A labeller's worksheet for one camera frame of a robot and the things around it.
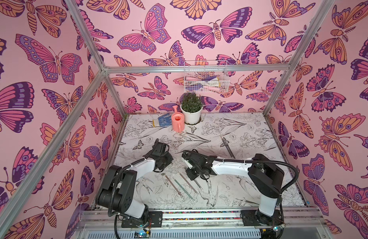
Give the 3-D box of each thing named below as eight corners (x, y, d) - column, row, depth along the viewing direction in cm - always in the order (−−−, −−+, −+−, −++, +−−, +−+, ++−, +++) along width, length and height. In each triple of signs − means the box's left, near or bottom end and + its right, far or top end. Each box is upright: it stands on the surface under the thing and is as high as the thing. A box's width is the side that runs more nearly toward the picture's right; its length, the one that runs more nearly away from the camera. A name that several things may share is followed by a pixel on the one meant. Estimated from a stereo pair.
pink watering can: (172, 135, 110) (170, 124, 101) (173, 116, 122) (172, 105, 113) (184, 135, 110) (184, 124, 101) (184, 116, 122) (184, 105, 113)
